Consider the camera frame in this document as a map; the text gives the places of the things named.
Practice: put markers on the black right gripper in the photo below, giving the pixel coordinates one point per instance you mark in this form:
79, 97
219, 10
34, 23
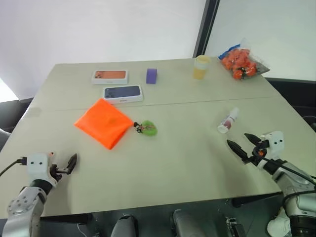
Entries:
258, 154

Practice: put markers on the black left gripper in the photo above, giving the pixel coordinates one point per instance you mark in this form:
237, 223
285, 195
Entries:
57, 170

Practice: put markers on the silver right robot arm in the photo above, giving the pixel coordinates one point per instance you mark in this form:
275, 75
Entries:
293, 184

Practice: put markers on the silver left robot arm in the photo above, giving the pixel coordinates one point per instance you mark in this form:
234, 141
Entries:
21, 206

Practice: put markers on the clear bag of orange items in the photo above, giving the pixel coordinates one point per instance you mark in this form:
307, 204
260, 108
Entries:
240, 63

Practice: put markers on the white spray bottle red label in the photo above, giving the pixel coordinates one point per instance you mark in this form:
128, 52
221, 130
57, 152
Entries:
228, 121

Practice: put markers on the grey chair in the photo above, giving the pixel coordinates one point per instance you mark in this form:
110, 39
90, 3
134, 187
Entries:
3, 138

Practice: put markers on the black cabinet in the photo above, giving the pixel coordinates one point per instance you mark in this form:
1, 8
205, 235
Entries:
13, 112

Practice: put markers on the narrow dark grey rounded shape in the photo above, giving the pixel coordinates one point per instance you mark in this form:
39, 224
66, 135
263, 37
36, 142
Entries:
124, 226

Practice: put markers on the white phone box dark print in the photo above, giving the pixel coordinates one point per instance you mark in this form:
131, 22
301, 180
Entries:
123, 93

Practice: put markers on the black ribbed device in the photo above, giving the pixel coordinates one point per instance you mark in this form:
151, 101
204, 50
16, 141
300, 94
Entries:
235, 227

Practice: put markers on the white lumpy object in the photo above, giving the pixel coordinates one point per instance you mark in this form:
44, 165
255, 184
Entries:
277, 224

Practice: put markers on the yellow translucent plastic cup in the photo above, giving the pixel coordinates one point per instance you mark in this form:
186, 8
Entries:
201, 67

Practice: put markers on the white phone box orange print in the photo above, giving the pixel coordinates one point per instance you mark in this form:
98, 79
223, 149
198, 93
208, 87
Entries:
110, 77

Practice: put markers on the wide dark grey rounded shape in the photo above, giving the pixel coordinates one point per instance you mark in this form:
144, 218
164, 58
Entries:
191, 223

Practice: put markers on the purple block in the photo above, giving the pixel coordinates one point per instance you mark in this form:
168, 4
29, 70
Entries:
151, 75

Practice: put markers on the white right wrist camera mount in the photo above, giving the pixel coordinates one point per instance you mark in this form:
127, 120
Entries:
274, 143

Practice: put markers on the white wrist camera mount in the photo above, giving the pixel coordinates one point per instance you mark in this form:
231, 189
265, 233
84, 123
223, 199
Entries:
274, 143
37, 168

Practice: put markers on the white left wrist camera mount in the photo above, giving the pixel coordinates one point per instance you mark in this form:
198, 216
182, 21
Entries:
37, 168

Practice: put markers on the dark window frame post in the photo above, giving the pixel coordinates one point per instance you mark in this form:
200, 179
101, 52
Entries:
206, 27

